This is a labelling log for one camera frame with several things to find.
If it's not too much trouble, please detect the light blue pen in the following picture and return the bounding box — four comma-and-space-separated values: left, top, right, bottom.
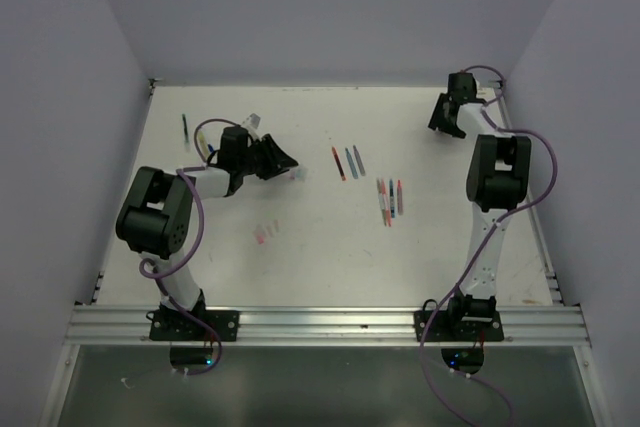
345, 148, 359, 180

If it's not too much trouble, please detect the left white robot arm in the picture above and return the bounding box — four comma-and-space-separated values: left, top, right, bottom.
115, 125, 299, 340

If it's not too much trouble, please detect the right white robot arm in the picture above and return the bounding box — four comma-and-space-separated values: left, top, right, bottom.
428, 71, 531, 340

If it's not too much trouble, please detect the purple red pen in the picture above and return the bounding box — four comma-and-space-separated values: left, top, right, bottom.
353, 145, 366, 177

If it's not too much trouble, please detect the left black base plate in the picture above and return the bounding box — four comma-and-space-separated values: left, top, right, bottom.
146, 309, 239, 342

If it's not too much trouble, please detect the green thin pen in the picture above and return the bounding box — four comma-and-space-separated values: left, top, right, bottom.
376, 178, 386, 214

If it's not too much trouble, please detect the blue gel pen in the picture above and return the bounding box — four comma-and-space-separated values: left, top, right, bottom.
388, 179, 396, 219

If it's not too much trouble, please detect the dark green pen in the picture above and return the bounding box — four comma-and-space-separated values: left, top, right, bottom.
181, 113, 191, 152

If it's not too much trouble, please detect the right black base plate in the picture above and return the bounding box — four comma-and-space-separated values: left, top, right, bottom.
413, 310, 505, 343

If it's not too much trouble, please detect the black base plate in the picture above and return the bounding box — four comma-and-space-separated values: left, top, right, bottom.
413, 310, 505, 343
146, 309, 239, 342

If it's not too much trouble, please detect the red highlighter pen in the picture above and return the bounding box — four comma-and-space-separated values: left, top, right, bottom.
380, 179, 392, 227

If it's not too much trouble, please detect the yellow highlighter pen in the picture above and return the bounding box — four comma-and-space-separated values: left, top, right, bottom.
196, 130, 211, 162

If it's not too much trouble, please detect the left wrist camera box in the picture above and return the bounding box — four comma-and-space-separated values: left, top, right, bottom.
241, 113, 261, 139

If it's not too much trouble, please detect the red black gel pen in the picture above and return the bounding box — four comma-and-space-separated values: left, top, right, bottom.
331, 146, 347, 182

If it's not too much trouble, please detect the aluminium mounting rail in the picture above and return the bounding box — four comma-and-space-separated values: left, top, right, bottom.
64, 306, 590, 347

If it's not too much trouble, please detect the pink pen cap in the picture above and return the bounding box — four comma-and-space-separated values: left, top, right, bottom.
254, 228, 266, 245

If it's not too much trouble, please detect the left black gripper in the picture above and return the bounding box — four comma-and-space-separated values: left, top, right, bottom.
238, 133, 297, 180

